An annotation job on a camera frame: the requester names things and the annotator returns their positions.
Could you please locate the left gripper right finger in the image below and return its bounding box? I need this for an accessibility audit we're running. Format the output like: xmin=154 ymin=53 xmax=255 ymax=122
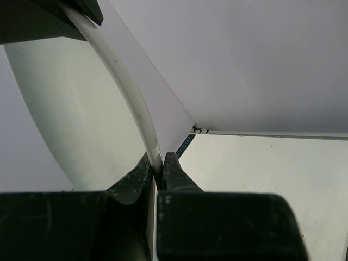
xmin=162 ymin=152 xmax=203 ymax=192

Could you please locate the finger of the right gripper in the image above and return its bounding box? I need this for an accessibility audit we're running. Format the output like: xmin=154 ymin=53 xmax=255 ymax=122
xmin=76 ymin=0 xmax=104 ymax=26
xmin=1 ymin=1 xmax=85 ymax=44

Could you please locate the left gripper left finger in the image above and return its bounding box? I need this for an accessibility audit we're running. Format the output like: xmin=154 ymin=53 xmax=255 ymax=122
xmin=106 ymin=153 xmax=153 ymax=206

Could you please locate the white oval plate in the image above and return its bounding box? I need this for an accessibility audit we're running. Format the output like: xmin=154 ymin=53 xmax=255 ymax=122
xmin=1 ymin=1 xmax=162 ymax=260

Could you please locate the right corner logo sticker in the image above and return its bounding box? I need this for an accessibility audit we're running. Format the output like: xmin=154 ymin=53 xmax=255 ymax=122
xmin=176 ymin=134 xmax=196 ymax=159

